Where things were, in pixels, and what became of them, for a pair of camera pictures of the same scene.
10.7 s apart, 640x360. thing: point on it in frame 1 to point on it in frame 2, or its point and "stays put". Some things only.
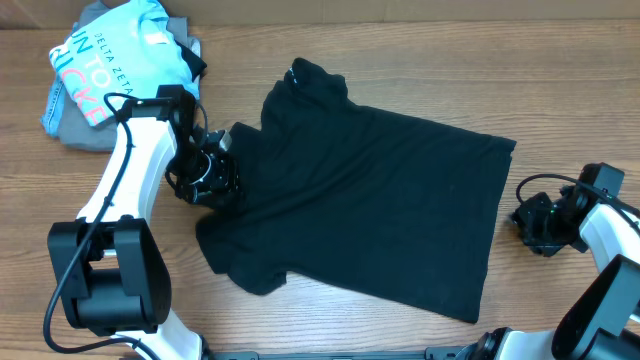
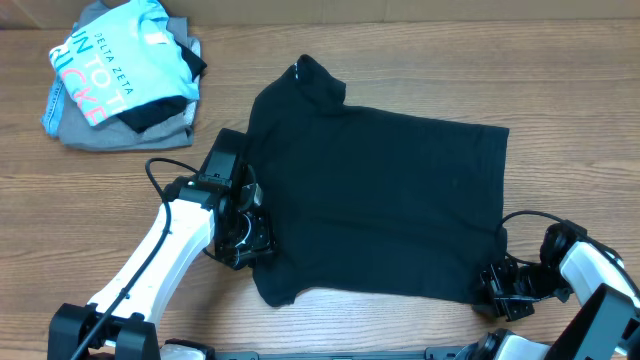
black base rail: (430, 353) stays put
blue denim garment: (51, 115) stays put
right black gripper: (523, 219) to (505, 307)
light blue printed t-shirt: (125, 47) stays put
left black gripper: (223, 184) to (263, 241)
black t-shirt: (376, 203) stays put
